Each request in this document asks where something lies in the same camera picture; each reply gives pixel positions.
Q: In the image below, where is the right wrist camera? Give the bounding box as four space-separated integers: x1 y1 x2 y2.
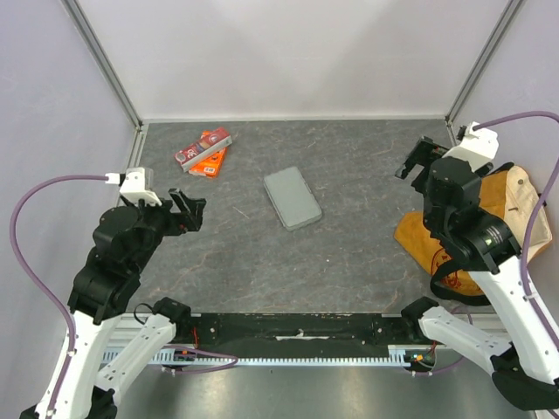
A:
443 121 499 172

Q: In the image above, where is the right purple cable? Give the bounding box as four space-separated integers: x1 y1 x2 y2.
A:
405 110 559 377

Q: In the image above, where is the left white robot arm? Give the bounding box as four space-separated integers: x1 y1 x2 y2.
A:
21 189 206 418

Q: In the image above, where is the grey slotted cable duct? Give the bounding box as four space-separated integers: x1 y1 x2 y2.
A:
100 346 433 367

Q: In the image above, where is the aluminium frame rail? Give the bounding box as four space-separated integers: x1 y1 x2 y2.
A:
100 311 507 350

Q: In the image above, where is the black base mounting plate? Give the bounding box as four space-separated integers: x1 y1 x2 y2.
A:
173 313 431 359

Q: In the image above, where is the orange red cardboard box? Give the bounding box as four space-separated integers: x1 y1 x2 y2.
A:
174 127 232 178

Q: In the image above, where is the grey plastic tool case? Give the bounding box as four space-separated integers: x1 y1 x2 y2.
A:
263 167 322 231

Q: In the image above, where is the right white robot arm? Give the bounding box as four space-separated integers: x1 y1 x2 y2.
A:
396 137 558 412

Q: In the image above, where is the tan canvas tool bag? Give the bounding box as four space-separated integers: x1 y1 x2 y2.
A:
394 162 539 306

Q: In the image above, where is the purple cable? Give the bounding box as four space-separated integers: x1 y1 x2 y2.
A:
9 174 239 416
405 110 559 377

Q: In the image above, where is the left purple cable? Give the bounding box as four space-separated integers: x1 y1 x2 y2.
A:
9 174 239 416

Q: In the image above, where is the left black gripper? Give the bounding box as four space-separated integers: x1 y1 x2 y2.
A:
125 186 207 271

